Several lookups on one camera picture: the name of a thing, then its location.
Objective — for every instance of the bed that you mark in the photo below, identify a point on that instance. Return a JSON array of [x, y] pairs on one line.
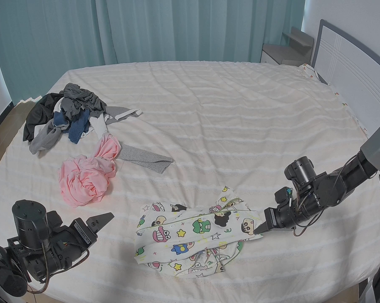
[[224, 121]]

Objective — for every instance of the grey bedside table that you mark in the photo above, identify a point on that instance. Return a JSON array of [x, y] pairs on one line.
[[281, 50]]

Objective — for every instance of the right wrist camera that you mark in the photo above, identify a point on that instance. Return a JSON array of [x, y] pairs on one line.
[[283, 196]]

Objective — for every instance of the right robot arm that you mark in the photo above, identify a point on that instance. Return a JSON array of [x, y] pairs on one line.
[[335, 181]]

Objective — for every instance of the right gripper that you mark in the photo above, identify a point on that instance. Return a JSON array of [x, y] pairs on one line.
[[284, 218]]

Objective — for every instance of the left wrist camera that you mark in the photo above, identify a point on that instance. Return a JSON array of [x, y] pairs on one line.
[[55, 221]]

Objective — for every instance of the pink garment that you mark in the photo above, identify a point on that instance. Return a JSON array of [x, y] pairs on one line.
[[82, 175]]

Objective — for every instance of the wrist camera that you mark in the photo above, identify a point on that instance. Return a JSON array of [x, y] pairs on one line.
[[55, 221], [283, 196]]

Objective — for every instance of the white printed pyjama top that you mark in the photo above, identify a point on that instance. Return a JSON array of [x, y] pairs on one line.
[[190, 232]]

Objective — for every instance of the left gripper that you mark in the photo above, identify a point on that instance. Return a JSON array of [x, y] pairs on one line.
[[67, 251]]

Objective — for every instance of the grey knitted garment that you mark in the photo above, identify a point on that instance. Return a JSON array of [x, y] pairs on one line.
[[145, 158]]

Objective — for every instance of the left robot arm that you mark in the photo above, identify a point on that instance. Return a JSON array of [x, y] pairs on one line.
[[29, 219]]

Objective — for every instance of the pile of clothes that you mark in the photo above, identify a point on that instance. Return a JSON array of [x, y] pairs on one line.
[[76, 106]]

